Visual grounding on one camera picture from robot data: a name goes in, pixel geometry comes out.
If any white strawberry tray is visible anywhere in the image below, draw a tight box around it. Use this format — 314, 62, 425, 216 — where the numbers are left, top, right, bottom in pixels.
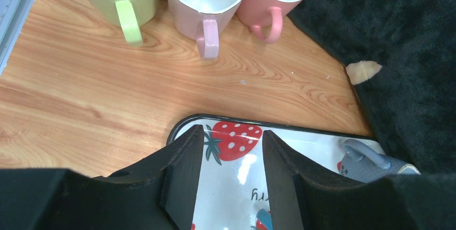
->
168, 114, 385, 229

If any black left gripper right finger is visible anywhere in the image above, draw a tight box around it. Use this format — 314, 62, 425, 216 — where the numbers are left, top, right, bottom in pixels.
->
262, 131, 455, 229

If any pink octagonal mug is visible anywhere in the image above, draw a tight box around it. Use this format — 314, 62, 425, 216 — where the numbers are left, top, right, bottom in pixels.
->
168, 0, 242, 59

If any black floral plush blanket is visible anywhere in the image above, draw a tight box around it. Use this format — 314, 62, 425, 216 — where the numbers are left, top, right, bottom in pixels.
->
289, 0, 455, 174

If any grey blue dotted mug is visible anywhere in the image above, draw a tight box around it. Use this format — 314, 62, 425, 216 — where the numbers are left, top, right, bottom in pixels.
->
337, 139, 421, 183

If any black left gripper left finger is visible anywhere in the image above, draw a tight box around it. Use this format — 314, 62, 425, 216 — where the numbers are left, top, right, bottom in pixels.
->
1, 125, 204, 229

